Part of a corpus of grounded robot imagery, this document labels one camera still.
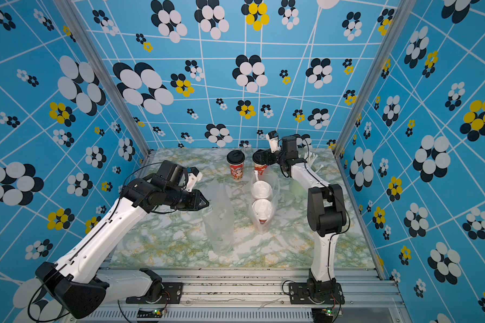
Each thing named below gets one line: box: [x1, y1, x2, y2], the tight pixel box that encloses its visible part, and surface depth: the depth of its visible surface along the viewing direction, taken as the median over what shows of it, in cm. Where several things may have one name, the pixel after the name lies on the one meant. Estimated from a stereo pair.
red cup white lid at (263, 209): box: [251, 199, 273, 225], surface depth 79 cm
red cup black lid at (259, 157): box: [251, 149, 269, 176], surface depth 95 cm
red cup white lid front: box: [251, 180, 273, 200], surface depth 84 cm
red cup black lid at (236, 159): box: [226, 149, 246, 183], surface depth 97 cm
